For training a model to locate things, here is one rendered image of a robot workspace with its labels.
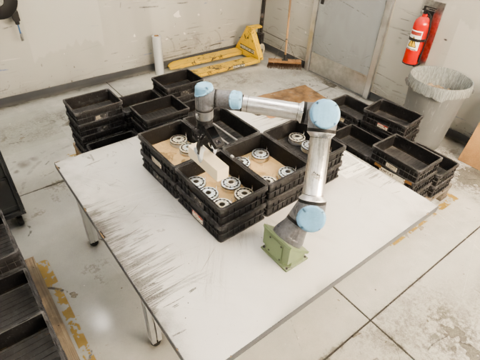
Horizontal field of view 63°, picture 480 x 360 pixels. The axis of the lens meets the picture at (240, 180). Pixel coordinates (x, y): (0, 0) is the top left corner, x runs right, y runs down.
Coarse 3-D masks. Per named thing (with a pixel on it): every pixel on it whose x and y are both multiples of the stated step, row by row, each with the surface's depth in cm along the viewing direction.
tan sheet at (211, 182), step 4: (204, 176) 209; (208, 176) 209; (208, 180) 207; (212, 180) 207; (208, 184) 204; (212, 184) 204; (216, 184) 204; (220, 184) 204; (216, 188) 202; (220, 188) 202; (220, 192) 199; (224, 192) 199; (220, 196) 197; (224, 196) 197; (228, 196) 197; (232, 196) 197; (232, 200) 195
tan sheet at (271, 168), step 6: (246, 156) 225; (270, 156) 226; (252, 162) 221; (264, 162) 221; (270, 162) 222; (276, 162) 222; (252, 168) 217; (258, 168) 217; (264, 168) 217; (270, 168) 217; (276, 168) 217; (264, 174) 212; (270, 174) 213; (276, 174) 213
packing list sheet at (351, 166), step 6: (342, 156) 252; (348, 156) 252; (342, 162) 247; (348, 162) 247; (354, 162) 247; (360, 162) 247; (342, 168) 242; (348, 168) 242; (354, 168) 242; (360, 168) 242; (366, 168) 243; (342, 174) 237; (348, 174) 237; (354, 174) 237
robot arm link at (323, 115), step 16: (320, 112) 150; (336, 112) 150; (320, 128) 151; (320, 144) 154; (320, 160) 155; (320, 176) 156; (304, 192) 159; (320, 192) 157; (304, 208) 155; (320, 208) 155; (304, 224) 157; (320, 224) 156
